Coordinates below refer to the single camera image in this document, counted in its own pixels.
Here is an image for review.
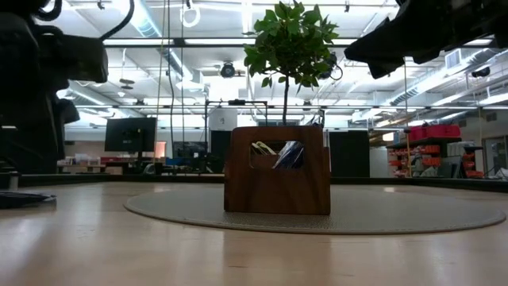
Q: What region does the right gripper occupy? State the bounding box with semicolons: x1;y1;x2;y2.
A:
344;0;508;79

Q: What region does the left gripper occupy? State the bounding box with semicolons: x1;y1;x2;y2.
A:
0;81;81;127

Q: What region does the brown wooden caddy box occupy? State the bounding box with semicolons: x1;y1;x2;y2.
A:
223;126;332;216

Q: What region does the grey ceiling vent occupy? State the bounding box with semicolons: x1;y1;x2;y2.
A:
444;48;464;71

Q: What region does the cluttered workbench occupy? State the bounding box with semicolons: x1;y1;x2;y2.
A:
63;153;138;175

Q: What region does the shelf with red bins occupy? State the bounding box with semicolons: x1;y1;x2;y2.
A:
387;124;484;179

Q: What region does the black computer monitor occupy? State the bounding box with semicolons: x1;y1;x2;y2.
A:
104;117;158;153

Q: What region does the small green potted tree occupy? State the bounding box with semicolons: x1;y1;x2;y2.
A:
242;0;341;127

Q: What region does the yellow pole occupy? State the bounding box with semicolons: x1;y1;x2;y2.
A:
403;126;413;179

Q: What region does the round grey placemat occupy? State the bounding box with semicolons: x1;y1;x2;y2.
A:
123;183;507;235

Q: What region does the round black ceiling lamp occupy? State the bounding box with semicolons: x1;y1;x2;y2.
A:
220;61;237;79

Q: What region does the black ceiling lamp with cable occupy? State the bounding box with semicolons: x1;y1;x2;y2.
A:
323;51;344;80

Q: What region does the black table edge rail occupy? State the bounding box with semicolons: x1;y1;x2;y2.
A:
0;171;508;194

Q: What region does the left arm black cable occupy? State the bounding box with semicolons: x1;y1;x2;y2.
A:
98;0;136;41

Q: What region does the dark hanging cable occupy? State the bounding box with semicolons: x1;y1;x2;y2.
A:
165;0;176;160

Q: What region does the black metal frame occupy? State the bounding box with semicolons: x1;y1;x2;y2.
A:
203;99;269;174

